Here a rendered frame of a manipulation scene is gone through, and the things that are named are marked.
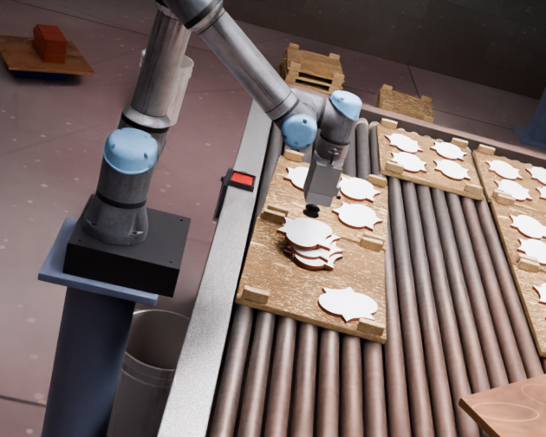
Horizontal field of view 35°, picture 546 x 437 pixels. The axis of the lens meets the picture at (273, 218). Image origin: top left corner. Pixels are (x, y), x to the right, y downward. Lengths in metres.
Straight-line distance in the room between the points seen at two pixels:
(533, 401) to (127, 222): 0.94
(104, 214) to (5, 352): 1.25
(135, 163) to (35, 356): 1.36
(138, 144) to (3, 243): 1.83
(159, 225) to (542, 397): 0.95
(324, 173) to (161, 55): 0.46
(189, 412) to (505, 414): 0.59
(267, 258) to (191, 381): 0.51
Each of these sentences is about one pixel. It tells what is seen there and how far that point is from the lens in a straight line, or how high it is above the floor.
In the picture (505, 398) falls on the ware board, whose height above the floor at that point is 1.04.
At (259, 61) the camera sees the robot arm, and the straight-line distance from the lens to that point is 1.83.
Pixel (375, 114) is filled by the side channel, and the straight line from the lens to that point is 3.23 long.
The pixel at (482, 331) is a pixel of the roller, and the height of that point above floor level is 0.91.
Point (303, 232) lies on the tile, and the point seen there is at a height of 0.99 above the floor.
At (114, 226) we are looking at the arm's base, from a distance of 1.96.
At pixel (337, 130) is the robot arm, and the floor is 1.28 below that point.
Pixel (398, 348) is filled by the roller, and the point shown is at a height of 0.92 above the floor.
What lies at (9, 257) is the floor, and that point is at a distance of 3.60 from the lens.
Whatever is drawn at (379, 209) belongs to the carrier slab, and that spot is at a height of 0.94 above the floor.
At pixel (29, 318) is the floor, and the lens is 3.29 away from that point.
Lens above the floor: 1.98
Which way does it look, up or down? 27 degrees down
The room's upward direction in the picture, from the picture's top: 16 degrees clockwise
